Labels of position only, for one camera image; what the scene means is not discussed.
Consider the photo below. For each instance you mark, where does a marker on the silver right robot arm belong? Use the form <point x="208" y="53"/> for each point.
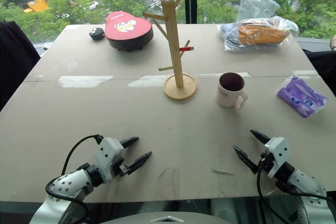
<point x="309" y="190"/>

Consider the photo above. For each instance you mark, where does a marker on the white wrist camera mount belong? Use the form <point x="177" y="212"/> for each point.
<point x="278" y="153"/>
<point x="107" y="153"/>

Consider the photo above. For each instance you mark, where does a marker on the plastic bag with orange cloth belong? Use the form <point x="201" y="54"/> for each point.
<point x="258" y="35"/>

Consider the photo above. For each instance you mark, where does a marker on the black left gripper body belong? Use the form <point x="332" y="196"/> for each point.
<point x="117" y="169"/>

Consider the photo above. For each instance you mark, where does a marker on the dark cloth heap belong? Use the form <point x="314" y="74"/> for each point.
<point x="323" y="66"/>

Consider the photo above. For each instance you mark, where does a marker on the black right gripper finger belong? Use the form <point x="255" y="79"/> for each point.
<point x="261" y="137"/>
<point x="246" y="159"/>

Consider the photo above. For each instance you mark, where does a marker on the tan rounded object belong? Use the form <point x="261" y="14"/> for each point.
<point x="333" y="43"/>

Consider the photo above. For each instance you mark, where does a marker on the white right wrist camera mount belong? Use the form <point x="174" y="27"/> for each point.
<point x="278" y="153"/>

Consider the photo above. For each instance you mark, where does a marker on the silver robot torso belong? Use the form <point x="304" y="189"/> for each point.
<point x="165" y="218"/>

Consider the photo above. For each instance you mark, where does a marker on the black case with red lid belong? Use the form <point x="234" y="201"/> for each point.
<point x="128" y="31"/>

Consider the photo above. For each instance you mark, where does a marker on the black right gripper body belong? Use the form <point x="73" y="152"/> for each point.
<point x="267" y="163"/>

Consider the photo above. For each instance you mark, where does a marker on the small black round gadget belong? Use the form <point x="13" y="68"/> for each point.
<point x="96" y="34"/>

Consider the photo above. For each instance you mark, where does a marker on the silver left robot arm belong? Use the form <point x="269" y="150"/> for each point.
<point x="68" y="183"/>

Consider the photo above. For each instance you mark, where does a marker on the dark cloth covered chair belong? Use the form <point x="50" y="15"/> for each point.
<point x="15" y="61"/>

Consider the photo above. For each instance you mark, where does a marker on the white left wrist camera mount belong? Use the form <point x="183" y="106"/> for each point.
<point x="107" y="153"/>

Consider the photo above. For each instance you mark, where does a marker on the white mug with dark inside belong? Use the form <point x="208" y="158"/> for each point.
<point x="228" y="95"/>

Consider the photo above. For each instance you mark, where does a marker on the wooden mug tree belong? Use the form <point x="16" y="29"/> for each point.
<point x="173" y="51"/>

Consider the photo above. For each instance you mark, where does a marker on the purple tissue pack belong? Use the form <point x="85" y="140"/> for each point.
<point x="302" y="97"/>

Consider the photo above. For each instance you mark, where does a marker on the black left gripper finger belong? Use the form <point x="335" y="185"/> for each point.
<point x="139" y="161"/>
<point x="130" y="141"/>

